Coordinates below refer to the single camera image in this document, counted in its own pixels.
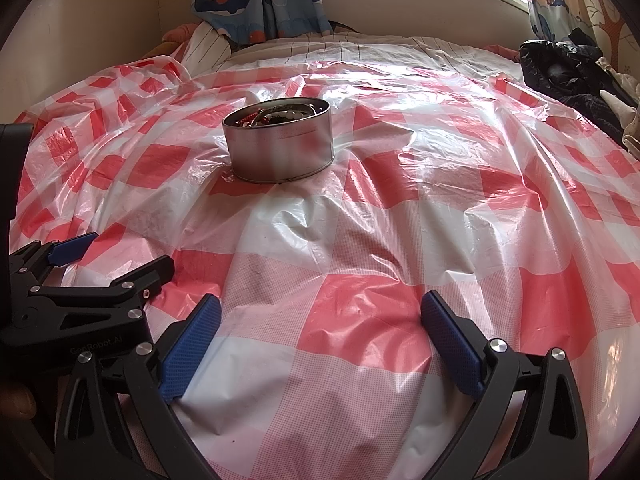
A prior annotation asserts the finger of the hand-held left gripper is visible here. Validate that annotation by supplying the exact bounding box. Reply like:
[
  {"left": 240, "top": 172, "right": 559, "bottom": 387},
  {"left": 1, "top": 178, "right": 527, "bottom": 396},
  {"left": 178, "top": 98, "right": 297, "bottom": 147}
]
[
  {"left": 10, "top": 232, "right": 99, "bottom": 281},
  {"left": 22, "top": 255, "right": 176, "bottom": 311}
]

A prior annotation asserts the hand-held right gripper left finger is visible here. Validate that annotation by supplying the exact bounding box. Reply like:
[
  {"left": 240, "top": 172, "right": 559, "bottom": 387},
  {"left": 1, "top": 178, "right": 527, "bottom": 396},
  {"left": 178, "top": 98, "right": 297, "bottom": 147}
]
[{"left": 54, "top": 294, "right": 223, "bottom": 480}]

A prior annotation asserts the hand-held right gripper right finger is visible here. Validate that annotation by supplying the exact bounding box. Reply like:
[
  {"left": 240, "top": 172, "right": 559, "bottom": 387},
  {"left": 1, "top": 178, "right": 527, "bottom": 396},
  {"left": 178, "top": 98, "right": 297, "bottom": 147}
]
[{"left": 421, "top": 290, "right": 591, "bottom": 480}]

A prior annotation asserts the round metal tin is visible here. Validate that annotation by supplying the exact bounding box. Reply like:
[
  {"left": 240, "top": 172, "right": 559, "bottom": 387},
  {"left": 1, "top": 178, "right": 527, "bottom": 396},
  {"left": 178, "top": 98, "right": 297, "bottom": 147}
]
[{"left": 222, "top": 97, "right": 335, "bottom": 183}]

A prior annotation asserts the person's left hand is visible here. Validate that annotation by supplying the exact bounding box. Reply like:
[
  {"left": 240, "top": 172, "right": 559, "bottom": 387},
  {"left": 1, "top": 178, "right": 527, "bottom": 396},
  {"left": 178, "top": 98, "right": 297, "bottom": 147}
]
[{"left": 0, "top": 382, "right": 38, "bottom": 421}]

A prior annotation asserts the red white checkered plastic sheet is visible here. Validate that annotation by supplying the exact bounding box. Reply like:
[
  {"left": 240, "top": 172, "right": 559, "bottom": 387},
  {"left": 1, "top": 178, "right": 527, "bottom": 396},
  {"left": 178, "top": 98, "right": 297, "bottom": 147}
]
[{"left": 10, "top": 45, "right": 640, "bottom": 480}]

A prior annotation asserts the white striped pillow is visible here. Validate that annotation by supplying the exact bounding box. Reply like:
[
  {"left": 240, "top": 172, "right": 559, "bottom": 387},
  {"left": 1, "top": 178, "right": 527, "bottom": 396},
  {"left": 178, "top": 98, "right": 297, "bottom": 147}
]
[{"left": 180, "top": 22, "right": 233, "bottom": 78}]

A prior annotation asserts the pink cloth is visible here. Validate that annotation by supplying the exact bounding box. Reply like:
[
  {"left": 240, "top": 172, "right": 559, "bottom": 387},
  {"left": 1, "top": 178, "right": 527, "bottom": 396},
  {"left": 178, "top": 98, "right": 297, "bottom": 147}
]
[{"left": 140, "top": 22, "right": 198, "bottom": 61}]

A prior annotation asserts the whale print curtain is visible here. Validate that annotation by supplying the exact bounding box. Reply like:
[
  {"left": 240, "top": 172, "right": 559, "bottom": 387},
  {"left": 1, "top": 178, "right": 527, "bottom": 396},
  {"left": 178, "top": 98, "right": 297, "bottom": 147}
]
[{"left": 191, "top": 0, "right": 331, "bottom": 43}]

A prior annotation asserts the beige cloth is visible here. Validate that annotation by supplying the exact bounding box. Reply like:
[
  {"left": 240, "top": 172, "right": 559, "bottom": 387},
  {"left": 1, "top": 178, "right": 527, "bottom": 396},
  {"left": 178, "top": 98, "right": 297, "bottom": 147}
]
[{"left": 595, "top": 55, "right": 640, "bottom": 161}]

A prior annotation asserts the black jacket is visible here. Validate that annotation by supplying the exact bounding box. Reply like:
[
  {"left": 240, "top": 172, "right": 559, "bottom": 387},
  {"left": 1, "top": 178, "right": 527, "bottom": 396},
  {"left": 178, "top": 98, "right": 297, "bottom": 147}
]
[{"left": 519, "top": 27, "right": 631, "bottom": 133}]

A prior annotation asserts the striped bed sheet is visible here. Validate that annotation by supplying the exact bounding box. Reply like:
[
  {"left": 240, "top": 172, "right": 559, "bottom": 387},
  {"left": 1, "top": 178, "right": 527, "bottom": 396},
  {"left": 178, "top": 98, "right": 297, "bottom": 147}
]
[{"left": 230, "top": 30, "right": 521, "bottom": 68}]

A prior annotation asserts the tree print curtain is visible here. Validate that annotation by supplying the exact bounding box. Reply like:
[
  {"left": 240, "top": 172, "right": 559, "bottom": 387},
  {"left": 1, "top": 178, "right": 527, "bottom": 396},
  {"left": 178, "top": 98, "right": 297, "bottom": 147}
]
[{"left": 525, "top": 0, "right": 626, "bottom": 61}]

